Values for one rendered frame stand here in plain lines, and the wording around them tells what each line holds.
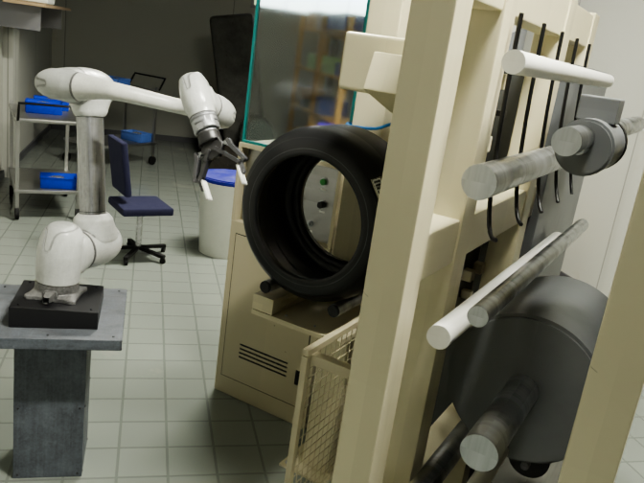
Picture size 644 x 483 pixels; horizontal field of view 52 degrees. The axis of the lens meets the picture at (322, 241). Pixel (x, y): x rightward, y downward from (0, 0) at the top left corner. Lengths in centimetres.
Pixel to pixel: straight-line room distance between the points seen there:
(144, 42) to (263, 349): 805
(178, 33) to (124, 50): 85
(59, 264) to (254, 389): 124
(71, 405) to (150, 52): 849
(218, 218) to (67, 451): 287
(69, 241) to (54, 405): 63
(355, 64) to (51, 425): 179
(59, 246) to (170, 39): 841
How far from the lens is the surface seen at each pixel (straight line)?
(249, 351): 330
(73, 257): 259
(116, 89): 246
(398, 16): 246
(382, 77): 167
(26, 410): 279
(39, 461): 291
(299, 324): 235
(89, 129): 270
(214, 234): 539
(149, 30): 1080
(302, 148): 218
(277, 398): 330
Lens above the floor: 174
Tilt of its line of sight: 16 degrees down
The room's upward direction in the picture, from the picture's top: 8 degrees clockwise
